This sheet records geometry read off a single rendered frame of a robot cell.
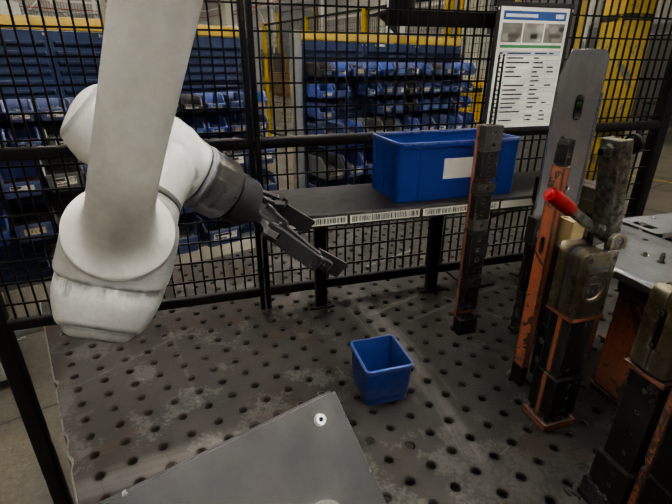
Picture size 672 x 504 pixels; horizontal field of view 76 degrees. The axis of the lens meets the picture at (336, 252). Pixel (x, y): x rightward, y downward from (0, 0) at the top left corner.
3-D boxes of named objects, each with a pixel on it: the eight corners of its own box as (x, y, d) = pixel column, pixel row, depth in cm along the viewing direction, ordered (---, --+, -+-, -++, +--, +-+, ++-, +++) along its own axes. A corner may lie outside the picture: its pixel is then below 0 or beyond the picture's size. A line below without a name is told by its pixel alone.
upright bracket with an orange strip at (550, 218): (524, 385, 90) (576, 140, 70) (518, 386, 89) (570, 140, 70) (514, 376, 92) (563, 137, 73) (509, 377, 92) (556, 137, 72)
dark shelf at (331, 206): (615, 199, 109) (618, 187, 108) (256, 235, 86) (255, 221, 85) (552, 179, 128) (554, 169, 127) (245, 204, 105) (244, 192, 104)
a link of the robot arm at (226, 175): (180, 216, 56) (217, 234, 60) (220, 161, 54) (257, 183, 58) (168, 184, 63) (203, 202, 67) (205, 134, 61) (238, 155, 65)
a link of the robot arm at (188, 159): (178, 156, 64) (158, 235, 58) (66, 92, 53) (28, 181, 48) (223, 126, 57) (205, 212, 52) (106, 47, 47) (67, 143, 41)
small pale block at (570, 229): (549, 389, 89) (590, 220, 74) (534, 392, 88) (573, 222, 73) (537, 378, 92) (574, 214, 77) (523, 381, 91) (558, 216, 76)
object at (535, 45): (551, 129, 122) (575, 3, 110) (481, 132, 116) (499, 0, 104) (546, 128, 123) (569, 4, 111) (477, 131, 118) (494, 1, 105)
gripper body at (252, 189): (205, 198, 66) (252, 222, 72) (218, 227, 60) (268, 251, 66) (234, 159, 65) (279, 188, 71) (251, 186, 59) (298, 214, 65)
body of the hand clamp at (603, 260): (573, 424, 80) (623, 249, 66) (543, 432, 78) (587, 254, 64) (550, 402, 85) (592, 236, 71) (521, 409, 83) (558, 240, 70)
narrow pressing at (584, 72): (576, 213, 99) (614, 48, 85) (534, 217, 96) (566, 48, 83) (574, 212, 99) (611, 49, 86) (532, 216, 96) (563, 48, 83)
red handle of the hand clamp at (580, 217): (623, 237, 66) (563, 189, 59) (614, 249, 67) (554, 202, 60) (600, 228, 70) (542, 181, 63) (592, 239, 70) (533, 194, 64)
